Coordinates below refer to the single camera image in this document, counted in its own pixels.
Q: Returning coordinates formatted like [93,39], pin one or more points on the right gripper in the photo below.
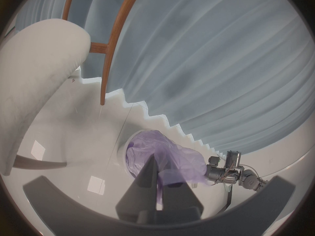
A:
[216,173]

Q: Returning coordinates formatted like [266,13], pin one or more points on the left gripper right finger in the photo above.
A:
[183,198]

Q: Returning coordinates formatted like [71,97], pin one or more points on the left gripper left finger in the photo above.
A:
[142,193]

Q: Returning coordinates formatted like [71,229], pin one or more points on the purple plastic bag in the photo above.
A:
[172,156]

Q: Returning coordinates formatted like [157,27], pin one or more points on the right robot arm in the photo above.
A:
[248,179]

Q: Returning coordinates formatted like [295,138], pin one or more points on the white trash bin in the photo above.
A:
[121,154]

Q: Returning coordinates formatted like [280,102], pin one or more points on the blue-green curtain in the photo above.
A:
[209,58]

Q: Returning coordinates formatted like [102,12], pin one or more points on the white cushioned wooden chair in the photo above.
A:
[37,70]

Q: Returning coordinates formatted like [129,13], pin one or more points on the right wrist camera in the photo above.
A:
[213,161]

